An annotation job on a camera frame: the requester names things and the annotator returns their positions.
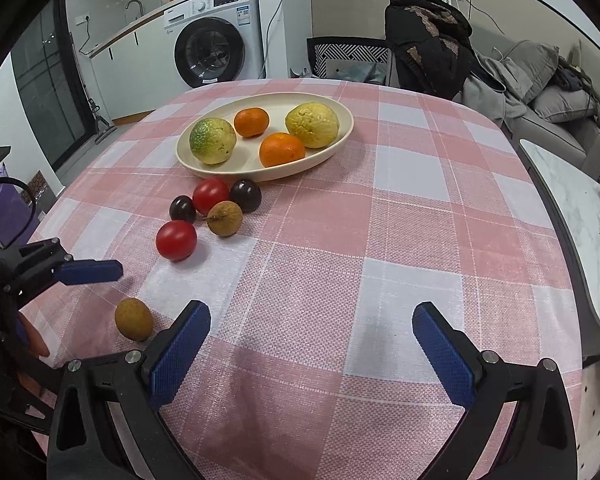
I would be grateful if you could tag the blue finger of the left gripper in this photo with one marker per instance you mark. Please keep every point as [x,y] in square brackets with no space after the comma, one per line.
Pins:
[82,272]

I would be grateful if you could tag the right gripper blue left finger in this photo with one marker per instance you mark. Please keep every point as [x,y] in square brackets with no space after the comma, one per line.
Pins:
[173,351]

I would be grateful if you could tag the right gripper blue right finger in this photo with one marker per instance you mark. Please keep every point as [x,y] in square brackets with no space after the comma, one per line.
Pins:
[451,354]

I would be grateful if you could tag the brown round longan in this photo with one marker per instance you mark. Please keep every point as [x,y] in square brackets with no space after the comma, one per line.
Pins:
[133,319]

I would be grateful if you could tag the red cherry tomato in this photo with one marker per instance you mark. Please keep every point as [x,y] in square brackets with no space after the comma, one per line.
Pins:
[208,193]
[176,240]

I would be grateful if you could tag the small dark plum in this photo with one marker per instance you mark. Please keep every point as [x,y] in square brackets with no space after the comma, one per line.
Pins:
[182,208]

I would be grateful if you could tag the brown longan with stem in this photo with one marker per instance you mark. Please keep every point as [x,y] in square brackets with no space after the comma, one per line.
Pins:
[224,219]

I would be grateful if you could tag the larger dark plum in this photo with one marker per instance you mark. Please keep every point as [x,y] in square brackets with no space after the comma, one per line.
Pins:
[246,194]

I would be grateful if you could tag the person's left hand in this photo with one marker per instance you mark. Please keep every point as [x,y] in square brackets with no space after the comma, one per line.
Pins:
[36,344]

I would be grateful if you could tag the pink white checkered tablecloth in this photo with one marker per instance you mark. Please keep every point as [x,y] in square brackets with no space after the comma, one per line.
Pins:
[311,369]

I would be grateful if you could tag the green yellow guava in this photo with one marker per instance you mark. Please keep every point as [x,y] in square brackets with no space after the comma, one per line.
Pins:
[212,140]

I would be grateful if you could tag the white kitchen cabinet counter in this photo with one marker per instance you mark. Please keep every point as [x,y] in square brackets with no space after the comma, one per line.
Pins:
[136,73]

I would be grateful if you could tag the small orange tangerine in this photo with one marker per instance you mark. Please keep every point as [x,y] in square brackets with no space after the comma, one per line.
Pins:
[251,122]

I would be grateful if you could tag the large orange tangerine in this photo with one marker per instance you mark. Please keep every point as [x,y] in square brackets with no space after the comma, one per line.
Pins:
[280,149]

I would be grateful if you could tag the grey sofa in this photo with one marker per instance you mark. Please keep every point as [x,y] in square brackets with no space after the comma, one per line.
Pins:
[577,142]

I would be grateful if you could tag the grey blanket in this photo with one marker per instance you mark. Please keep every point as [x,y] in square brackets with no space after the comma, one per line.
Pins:
[495,89]

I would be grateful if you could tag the white front-load washing machine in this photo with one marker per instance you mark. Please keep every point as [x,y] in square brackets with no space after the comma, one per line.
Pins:
[215,40]

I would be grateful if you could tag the grey pillow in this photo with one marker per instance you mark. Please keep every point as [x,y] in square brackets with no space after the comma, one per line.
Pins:
[538,61]
[557,105]

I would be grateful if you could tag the chrome faucet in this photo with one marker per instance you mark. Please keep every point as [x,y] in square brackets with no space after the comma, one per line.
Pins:
[133,10]

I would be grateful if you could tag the black jacket on chair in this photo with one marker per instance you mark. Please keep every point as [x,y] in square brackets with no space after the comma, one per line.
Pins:
[430,44]

